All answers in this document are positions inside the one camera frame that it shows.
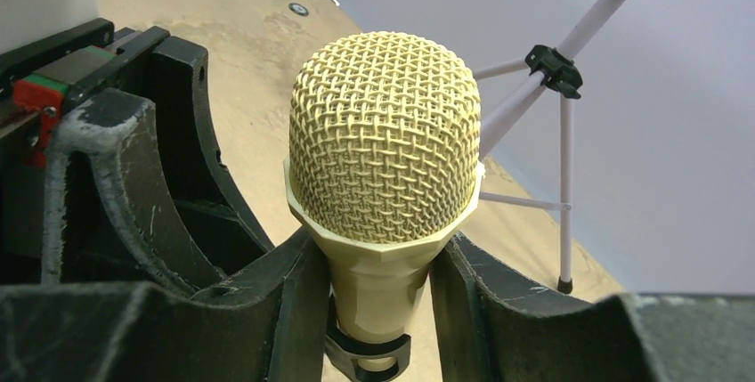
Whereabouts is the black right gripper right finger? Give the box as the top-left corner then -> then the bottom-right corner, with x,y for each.
430,235 -> 754,381

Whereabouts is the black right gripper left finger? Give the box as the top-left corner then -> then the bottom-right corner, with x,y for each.
1,231 -> 329,381

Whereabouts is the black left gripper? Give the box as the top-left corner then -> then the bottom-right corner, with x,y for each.
1,19 -> 273,296

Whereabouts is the black desktop microphone stand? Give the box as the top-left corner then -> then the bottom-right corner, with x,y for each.
324,295 -> 412,382

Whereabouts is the cream yellow microphone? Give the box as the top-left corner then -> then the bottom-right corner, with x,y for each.
284,31 -> 484,344

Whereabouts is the poker chip back left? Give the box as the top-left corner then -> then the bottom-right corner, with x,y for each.
288,3 -> 309,17

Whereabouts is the lilac tripod music stand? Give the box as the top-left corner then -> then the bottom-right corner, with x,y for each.
474,0 -> 627,295

